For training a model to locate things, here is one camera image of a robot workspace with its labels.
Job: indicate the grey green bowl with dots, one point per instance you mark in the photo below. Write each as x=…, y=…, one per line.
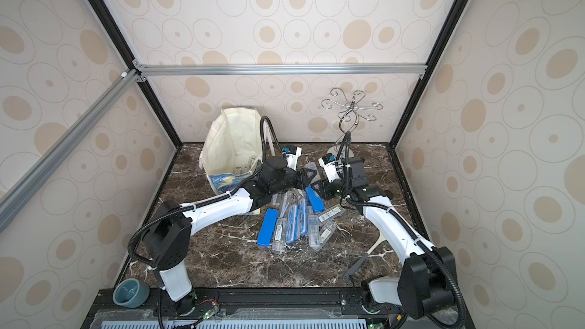
x=131, y=293

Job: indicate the Starry Night canvas tote bag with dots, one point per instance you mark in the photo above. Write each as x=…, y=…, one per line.
x=232, y=148

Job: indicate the chrome jewelry stand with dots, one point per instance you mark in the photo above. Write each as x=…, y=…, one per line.
x=350, y=112

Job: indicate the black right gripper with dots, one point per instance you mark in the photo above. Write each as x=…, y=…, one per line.
x=331, y=186

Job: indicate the black corner frame post left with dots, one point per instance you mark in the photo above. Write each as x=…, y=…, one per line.
x=117, y=38

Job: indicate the clear case blue compass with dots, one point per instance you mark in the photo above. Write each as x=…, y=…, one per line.
x=302, y=218
x=291, y=224

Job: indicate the clear case blue compass rear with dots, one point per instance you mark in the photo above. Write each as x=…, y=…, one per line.
x=302, y=218

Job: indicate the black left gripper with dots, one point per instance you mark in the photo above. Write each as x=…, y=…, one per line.
x=302, y=177

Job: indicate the clear case blue compass front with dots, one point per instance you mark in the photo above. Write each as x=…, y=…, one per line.
x=291, y=224

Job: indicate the black corner frame post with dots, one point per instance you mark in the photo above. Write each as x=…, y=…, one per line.
x=117, y=38
x=445, y=34

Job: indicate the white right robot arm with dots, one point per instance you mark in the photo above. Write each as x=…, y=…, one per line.
x=427, y=285

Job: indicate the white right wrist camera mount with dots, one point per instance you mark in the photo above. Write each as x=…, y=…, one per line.
x=330, y=166

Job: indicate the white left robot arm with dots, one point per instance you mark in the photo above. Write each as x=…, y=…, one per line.
x=163, y=243

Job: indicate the black corner frame post right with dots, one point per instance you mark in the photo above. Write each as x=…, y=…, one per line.
x=445, y=34

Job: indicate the aluminium frame rail left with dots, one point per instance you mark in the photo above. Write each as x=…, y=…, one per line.
x=17, y=198

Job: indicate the white spatula black handle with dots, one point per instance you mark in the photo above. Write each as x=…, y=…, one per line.
x=356, y=266

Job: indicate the clear case with barcode label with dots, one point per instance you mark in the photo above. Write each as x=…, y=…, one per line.
x=330, y=214

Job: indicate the aluminium frame rail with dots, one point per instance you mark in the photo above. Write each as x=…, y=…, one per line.
x=17, y=198
x=283, y=70

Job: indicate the aluminium frame rail back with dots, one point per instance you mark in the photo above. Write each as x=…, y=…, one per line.
x=283, y=70

